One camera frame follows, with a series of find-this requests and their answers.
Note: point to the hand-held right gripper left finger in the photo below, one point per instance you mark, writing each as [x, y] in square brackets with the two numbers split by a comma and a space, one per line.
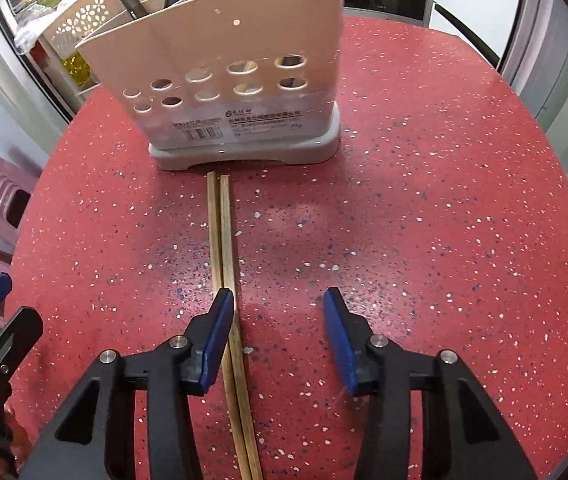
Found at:
[216, 332]

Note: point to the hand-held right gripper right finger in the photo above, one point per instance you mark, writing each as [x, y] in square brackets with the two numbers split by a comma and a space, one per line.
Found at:
[338, 340]

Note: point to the beige plastic utensil holder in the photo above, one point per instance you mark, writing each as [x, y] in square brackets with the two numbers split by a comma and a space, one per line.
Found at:
[244, 30]

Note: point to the white perforated basket rack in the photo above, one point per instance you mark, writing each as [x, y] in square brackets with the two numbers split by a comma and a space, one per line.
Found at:
[89, 10]

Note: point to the clear plastic bag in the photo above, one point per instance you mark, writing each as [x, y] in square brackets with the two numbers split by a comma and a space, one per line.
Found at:
[34, 30]

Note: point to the yellow oil bottle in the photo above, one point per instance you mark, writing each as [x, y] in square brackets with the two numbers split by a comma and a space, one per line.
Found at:
[78, 70]

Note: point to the pink plastic stool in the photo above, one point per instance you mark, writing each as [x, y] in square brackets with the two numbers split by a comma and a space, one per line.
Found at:
[4, 195]

